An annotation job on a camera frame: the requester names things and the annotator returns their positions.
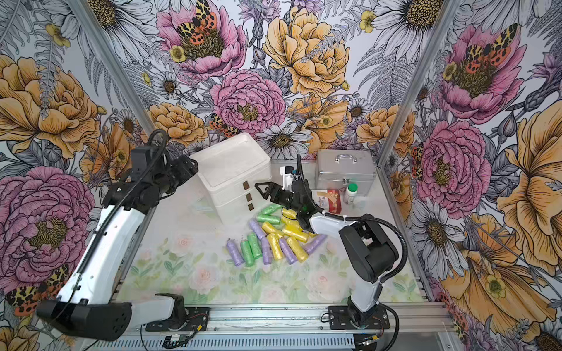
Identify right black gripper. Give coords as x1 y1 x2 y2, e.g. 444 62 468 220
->
255 181 301 213

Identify white drawer cabinet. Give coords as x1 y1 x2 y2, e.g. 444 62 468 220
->
190 133 272 225

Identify purple trash bag roll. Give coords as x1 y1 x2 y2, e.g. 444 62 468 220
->
261 237 273 266
303 234 327 255
249 218 267 241
226 239 245 267
279 238 298 265

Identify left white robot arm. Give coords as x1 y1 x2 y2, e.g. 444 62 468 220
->
36 129 198 342

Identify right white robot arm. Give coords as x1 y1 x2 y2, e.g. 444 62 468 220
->
255 163 408 328

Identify green trash bag roll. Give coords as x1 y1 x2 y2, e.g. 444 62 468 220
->
256 214 282 225
240 240 255 267
247 233 263 260
261 203 282 215

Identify red white cardboard box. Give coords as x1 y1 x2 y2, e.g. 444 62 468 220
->
313 190 342 214

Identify silver metal case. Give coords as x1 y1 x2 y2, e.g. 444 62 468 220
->
316 149 376 197

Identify white bottle green cap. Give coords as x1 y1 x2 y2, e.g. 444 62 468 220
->
344 183 359 204

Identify black corrugated cable right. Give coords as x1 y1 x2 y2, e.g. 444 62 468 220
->
296 153 409 284

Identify left aluminium corner post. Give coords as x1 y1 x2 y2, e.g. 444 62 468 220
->
69 1 155 135

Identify aluminium corner post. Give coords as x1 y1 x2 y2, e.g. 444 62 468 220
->
378 0 461 170
69 1 155 135

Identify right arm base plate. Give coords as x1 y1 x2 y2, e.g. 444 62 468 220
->
328 305 390 330

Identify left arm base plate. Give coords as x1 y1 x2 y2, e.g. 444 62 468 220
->
145 307 210 332

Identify aluminium front rail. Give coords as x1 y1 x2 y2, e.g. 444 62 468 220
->
78 301 453 338

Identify right aluminium corner post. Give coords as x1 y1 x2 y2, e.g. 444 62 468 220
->
378 0 461 170

